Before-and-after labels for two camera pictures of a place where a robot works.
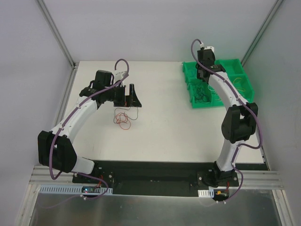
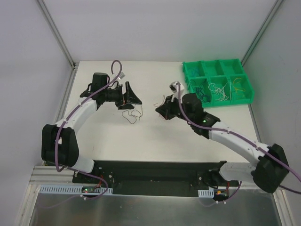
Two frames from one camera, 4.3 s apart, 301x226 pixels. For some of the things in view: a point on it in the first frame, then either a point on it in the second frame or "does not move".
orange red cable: (122, 118) → (157, 106)
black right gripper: (201, 74) → (170, 109)
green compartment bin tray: (203, 94) does not move
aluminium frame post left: (57, 34) does not move
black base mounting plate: (161, 178) does not move
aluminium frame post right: (262, 31) does not move
